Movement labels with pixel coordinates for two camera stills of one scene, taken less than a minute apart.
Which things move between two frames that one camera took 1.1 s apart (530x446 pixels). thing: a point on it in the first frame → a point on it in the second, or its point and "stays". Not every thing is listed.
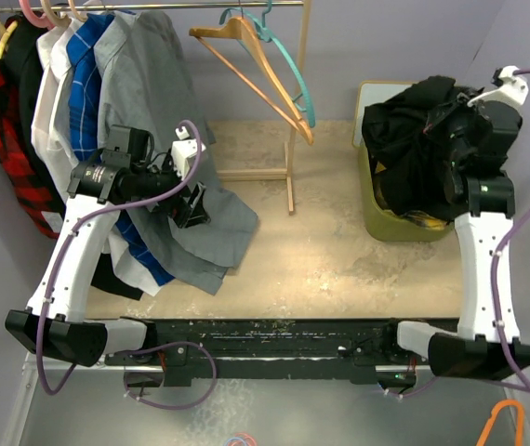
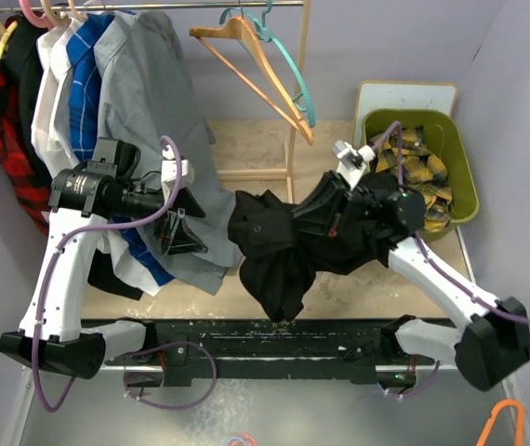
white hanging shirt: [52, 134] stays
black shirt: [411, 136] → [283, 253]
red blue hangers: [241, 439] stays
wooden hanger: [241, 28] stays
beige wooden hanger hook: [56, 19] stays
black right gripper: [475, 108] → [326, 208]
